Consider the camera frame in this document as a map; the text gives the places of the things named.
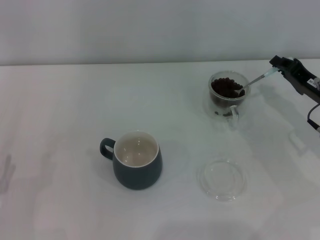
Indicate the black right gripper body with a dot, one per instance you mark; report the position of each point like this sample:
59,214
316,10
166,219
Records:
306,78

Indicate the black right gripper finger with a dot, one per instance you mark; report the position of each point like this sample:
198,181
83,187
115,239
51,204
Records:
279,61
288,76

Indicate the brown coffee beans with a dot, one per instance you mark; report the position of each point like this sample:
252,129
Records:
223,87

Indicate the clear glass saucer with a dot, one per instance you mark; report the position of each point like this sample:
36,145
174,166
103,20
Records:
222,180

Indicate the dark green ceramic mug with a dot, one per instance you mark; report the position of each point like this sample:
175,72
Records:
140,175

